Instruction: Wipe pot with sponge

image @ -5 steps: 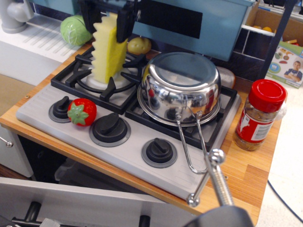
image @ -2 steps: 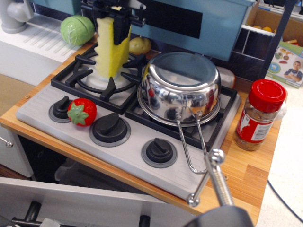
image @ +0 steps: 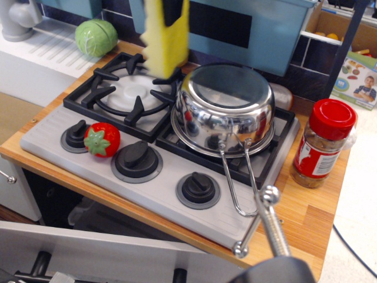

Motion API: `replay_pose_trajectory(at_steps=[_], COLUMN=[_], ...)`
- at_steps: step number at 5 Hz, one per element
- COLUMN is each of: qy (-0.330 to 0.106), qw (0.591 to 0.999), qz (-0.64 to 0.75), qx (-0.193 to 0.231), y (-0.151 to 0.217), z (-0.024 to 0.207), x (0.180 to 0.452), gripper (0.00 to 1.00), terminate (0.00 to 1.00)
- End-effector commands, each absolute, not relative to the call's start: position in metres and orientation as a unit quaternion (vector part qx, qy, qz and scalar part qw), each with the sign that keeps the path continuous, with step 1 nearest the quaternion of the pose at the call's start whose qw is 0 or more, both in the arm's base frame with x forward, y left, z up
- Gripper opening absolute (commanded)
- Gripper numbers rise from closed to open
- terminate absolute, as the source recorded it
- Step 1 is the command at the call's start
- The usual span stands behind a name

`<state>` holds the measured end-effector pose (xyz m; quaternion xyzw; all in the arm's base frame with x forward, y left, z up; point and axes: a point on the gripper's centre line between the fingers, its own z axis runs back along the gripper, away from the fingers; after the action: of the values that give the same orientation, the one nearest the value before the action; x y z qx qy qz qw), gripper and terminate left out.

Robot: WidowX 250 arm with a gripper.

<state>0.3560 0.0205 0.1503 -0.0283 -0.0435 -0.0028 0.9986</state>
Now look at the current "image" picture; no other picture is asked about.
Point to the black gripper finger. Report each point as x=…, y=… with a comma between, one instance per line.
x=171, y=11

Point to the yellow zigzag sponge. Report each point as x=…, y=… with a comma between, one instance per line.
x=166, y=48

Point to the shiny steel pot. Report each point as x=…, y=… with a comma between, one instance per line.
x=225, y=111

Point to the orange white toy behind pot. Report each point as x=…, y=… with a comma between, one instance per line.
x=283, y=96

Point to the green toy cabbage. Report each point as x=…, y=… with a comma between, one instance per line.
x=96, y=37

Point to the teal toy microwave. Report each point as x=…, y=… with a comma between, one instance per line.
x=258, y=34

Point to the left black burner grate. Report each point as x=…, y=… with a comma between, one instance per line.
x=123, y=94

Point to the black burner grate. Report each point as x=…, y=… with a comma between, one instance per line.
x=266, y=163
x=123, y=94

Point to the red toy strawberry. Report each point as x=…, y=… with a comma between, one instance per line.
x=102, y=140

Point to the cardboard box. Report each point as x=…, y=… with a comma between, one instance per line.
x=326, y=18

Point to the grey toy faucet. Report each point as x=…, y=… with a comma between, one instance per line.
x=18, y=19

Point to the middle black stove knob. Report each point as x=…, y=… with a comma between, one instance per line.
x=137, y=163

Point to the black stove knob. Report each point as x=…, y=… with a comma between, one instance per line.
x=72, y=140
x=198, y=191
x=137, y=163

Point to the left black stove knob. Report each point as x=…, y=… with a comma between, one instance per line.
x=72, y=140

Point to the grey toy stove top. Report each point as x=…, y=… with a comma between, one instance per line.
x=220, y=223

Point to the right black burner grate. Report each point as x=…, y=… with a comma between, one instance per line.
x=266, y=163

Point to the right black stove knob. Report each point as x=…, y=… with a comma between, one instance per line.
x=198, y=191

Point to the toy food box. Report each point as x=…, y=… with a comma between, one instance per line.
x=356, y=81

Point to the red lid spice jar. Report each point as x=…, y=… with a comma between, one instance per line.
x=324, y=137

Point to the grey oven door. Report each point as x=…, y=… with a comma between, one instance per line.
x=100, y=257

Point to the dark metal post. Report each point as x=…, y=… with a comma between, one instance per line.
x=359, y=10

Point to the dark round camera mount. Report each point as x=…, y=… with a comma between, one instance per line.
x=277, y=269

